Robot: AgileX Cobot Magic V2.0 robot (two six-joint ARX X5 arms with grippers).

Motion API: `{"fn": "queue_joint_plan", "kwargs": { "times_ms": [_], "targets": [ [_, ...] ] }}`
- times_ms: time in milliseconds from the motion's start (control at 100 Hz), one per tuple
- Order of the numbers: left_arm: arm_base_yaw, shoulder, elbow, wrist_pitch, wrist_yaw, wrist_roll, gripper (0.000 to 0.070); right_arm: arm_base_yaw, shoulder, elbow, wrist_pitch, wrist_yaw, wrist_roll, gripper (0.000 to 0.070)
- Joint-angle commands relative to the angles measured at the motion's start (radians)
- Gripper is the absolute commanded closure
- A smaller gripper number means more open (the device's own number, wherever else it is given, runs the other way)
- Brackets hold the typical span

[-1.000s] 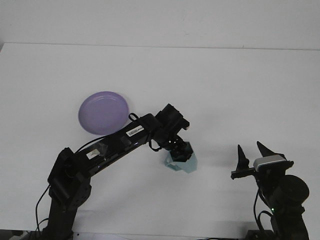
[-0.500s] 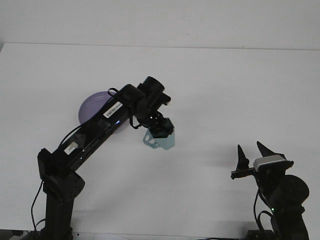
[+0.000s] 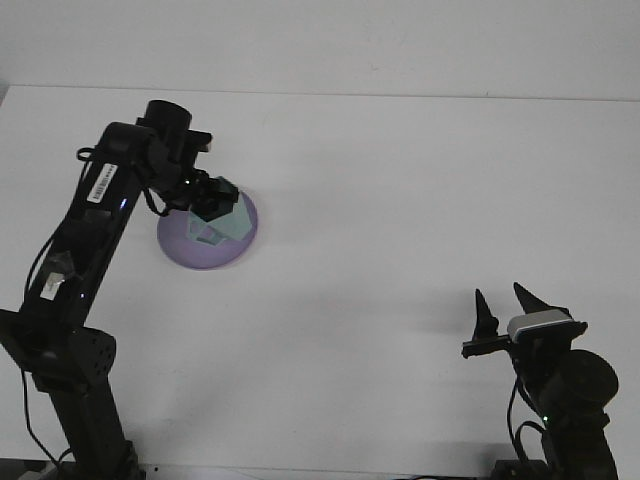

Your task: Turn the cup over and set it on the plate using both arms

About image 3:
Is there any pale blue hexagonal cup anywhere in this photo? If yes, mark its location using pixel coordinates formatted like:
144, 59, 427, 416
185, 175, 251, 249

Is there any purple round plate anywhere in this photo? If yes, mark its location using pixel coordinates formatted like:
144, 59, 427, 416
156, 187, 261, 272

